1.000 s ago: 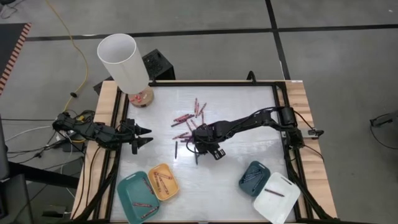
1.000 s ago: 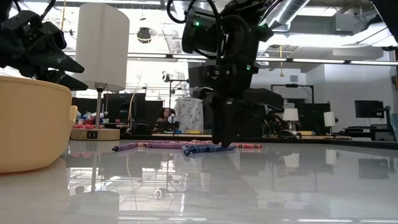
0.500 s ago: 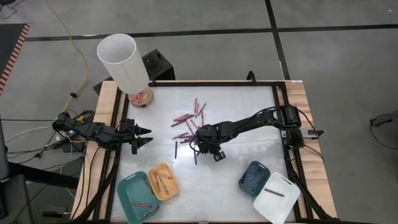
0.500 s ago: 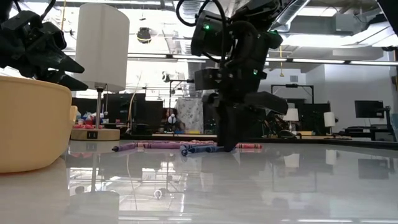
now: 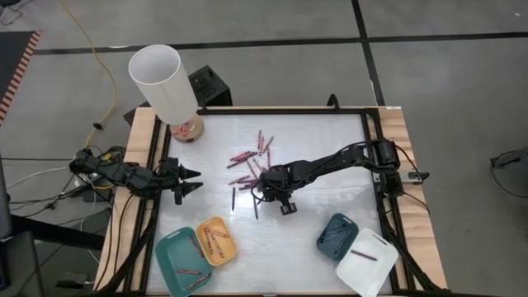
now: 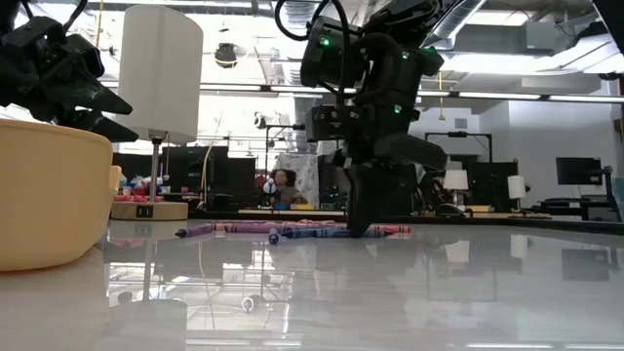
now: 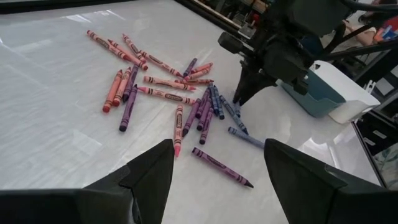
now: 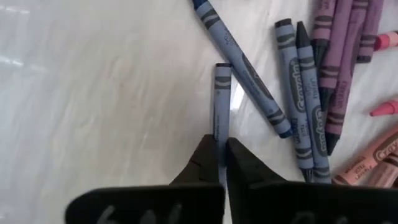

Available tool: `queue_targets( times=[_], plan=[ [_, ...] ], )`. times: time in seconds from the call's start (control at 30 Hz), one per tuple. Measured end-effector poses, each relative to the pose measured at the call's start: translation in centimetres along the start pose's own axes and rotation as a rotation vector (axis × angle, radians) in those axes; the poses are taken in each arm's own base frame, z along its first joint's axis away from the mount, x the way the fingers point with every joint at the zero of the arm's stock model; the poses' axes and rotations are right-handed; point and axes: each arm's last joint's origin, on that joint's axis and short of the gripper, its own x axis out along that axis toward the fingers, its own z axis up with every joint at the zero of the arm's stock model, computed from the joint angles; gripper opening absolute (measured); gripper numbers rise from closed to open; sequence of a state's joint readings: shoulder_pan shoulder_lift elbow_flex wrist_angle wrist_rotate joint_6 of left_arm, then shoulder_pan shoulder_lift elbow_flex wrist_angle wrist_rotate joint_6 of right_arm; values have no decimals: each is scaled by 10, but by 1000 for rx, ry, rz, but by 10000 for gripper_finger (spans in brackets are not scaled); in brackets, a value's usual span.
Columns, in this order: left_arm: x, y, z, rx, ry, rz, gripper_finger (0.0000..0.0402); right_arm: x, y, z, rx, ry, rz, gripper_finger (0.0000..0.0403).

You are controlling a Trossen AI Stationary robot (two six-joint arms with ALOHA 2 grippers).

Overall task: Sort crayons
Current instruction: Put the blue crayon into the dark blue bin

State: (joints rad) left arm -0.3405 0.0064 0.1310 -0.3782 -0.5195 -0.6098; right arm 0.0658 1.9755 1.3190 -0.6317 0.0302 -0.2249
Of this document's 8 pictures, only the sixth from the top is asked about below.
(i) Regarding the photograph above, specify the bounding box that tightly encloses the pink crayon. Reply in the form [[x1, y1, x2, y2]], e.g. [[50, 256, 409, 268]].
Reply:
[[292, 218, 345, 229]]

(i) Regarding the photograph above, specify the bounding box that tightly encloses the black rig frame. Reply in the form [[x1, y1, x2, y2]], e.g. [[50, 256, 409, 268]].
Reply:
[[264, 124, 341, 211], [423, 130, 493, 211]]

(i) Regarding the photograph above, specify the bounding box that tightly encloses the purple crayon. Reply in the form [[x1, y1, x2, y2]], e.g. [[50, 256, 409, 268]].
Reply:
[[214, 221, 303, 235], [175, 222, 216, 240]]

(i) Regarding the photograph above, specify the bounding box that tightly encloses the white shade table lamp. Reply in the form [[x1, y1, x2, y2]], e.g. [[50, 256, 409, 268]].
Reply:
[[110, 4, 205, 221]]

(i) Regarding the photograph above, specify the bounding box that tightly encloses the long ceiling light strip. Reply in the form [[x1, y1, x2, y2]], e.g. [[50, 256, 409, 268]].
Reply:
[[199, 83, 624, 103]]

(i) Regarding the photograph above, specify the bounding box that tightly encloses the background wooden table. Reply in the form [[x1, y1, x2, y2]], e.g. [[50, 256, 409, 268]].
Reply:
[[237, 208, 347, 217]]

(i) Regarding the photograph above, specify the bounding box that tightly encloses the black monitor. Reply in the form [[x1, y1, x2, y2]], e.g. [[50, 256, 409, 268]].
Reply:
[[556, 156, 604, 186]]

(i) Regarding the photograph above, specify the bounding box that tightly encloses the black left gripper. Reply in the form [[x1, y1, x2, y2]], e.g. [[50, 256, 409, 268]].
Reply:
[[0, 16, 140, 144]]

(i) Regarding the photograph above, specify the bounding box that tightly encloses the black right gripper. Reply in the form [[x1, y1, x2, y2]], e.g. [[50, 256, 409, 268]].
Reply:
[[305, 103, 448, 239]]

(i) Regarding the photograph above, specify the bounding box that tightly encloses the yellow plastic tray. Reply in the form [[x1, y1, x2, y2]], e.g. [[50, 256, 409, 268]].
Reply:
[[0, 118, 124, 273]]

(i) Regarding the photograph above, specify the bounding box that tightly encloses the person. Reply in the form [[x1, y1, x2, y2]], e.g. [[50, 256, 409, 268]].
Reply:
[[266, 168, 309, 207]]

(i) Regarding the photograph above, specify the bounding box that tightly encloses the black ceiling dome camera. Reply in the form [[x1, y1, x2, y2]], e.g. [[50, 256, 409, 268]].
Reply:
[[214, 42, 239, 69]]

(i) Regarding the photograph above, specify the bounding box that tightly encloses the black partition panel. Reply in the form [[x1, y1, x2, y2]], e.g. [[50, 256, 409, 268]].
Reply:
[[112, 144, 257, 212]]

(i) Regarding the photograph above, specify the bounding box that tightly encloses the small white background lamp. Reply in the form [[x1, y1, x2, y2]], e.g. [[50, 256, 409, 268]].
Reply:
[[442, 169, 470, 206], [506, 174, 527, 212]]

